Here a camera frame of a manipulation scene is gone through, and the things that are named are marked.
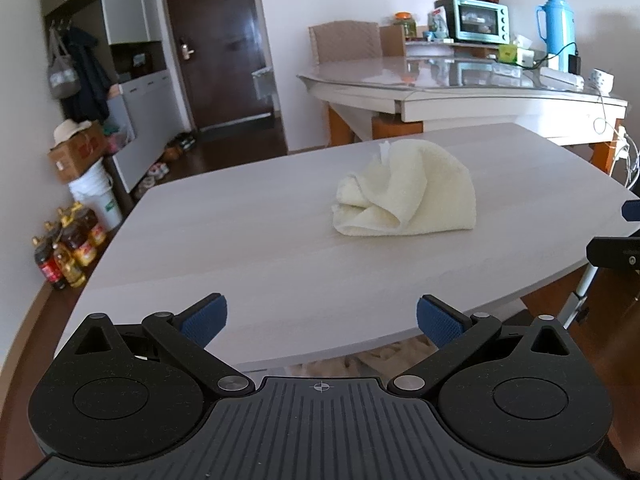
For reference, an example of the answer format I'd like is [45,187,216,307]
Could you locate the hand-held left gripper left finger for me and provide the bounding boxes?
[55,292,256,401]

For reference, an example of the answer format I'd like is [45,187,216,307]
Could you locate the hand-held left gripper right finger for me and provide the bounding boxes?
[387,294,586,401]

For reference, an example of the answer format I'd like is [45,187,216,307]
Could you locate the cream towel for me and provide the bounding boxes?
[331,140,477,237]

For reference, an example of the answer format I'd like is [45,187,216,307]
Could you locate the white metal table leg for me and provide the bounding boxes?
[565,265,598,331]

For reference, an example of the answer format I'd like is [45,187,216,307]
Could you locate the white cup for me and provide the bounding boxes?
[589,67,615,92]

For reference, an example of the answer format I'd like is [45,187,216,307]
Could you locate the white power strip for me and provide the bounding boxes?
[540,67,586,88]

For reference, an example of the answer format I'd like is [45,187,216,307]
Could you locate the cluster of cooking oil bottles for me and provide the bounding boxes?
[32,202,108,291]

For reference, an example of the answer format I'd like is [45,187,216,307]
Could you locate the white plastic bucket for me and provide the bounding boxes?
[69,162,123,231]

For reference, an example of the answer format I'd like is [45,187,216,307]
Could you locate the white dining table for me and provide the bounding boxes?
[297,55,630,176]

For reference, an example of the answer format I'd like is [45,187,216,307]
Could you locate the row of shoes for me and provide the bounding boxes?
[134,132,198,198]

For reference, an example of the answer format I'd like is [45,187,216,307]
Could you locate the small white box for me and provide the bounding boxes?
[517,47,548,67]

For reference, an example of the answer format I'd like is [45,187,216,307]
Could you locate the blue thermos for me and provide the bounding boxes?
[536,0,577,73]

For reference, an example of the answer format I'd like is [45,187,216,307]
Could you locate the green tissue box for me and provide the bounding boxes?
[498,35,532,63]

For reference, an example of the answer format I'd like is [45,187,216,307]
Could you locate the colourful plastic bags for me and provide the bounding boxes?
[102,122,136,158]

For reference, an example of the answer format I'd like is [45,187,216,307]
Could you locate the printed cardboard box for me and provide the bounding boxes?
[48,122,108,184]

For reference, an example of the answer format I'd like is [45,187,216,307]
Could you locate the grey hallway cabinet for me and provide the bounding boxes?
[37,0,173,201]

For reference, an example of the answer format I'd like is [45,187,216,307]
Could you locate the beige sun hat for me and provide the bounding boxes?
[53,120,93,146]

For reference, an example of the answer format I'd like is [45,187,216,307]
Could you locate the wooden stand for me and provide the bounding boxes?
[404,40,501,59]

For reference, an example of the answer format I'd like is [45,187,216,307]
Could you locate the teal toaster oven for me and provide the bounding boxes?
[434,0,511,45]

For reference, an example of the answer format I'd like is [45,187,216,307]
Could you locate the dark hanging jacket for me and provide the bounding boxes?
[62,27,113,123]

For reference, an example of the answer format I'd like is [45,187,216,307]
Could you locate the white snack bag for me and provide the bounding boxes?
[427,8,449,41]

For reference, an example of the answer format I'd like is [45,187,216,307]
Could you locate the dark brown door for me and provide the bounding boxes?
[160,0,288,133]

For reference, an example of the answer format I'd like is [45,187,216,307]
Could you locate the grey hanging bag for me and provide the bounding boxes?
[47,30,81,100]

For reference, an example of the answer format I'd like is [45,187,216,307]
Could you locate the brown board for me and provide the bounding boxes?
[380,25,406,58]

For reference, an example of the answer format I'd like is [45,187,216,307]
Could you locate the white cable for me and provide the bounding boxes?
[594,90,640,187]

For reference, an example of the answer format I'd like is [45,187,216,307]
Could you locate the black cable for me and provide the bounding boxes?
[532,41,581,68]

